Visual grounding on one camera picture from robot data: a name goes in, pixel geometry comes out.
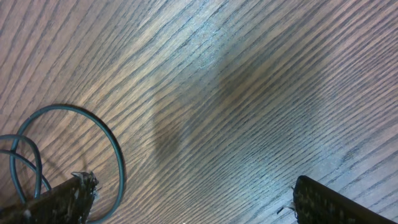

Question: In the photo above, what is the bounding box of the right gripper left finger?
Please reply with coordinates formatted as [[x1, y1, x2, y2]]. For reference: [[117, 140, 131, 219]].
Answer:
[[1, 172, 99, 224]]

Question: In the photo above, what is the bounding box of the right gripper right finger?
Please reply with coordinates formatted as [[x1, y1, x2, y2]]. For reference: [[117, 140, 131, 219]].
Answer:
[[293, 175, 395, 224]]

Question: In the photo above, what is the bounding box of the thick black cable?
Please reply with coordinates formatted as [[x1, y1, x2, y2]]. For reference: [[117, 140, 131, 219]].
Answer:
[[0, 105, 126, 224]]

